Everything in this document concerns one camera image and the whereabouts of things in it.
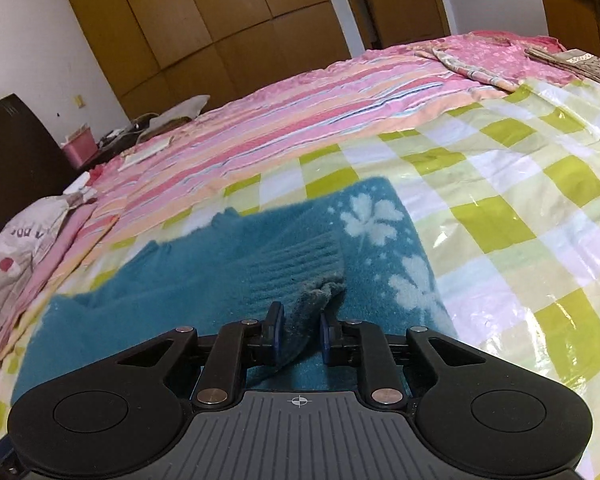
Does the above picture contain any pink storage basket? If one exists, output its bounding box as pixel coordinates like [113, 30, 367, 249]
[62, 127, 99, 171]

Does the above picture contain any pink floral quilt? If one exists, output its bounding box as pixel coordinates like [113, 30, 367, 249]
[365, 30, 581, 93]

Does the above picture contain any pink striped bedsheet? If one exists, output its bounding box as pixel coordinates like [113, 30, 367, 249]
[87, 47, 511, 241]

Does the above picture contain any wooden wardrobe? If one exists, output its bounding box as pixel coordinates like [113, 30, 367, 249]
[55, 0, 353, 121]

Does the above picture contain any white paper booklet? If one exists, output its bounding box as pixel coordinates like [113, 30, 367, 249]
[122, 137, 174, 166]

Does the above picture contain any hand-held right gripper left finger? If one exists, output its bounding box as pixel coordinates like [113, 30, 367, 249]
[116, 301, 286, 407]

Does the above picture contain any wooden door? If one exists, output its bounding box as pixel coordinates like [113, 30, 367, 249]
[332, 0, 451, 51]

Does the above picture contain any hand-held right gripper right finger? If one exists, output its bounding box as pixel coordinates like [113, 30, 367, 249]
[320, 311, 487, 407]

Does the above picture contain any dark wooden headboard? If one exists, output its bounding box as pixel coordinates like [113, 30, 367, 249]
[0, 92, 81, 256]

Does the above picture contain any wooden desk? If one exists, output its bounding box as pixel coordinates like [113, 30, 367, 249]
[537, 0, 600, 66]

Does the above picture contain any grey cushion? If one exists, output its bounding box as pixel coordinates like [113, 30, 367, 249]
[145, 95, 211, 132]

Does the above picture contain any folded patterned newspaper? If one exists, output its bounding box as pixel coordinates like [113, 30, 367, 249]
[525, 45, 600, 87]

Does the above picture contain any dark nightstand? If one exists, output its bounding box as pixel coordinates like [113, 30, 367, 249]
[80, 117, 181, 172]

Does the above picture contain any grey pillow with red print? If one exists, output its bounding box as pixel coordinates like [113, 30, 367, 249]
[0, 192, 93, 311]

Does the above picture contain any teal knitted flower-pattern sweater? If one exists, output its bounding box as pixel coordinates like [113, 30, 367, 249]
[11, 175, 459, 403]

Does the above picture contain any pink folded blanket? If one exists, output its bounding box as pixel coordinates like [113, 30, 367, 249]
[0, 200, 123, 361]

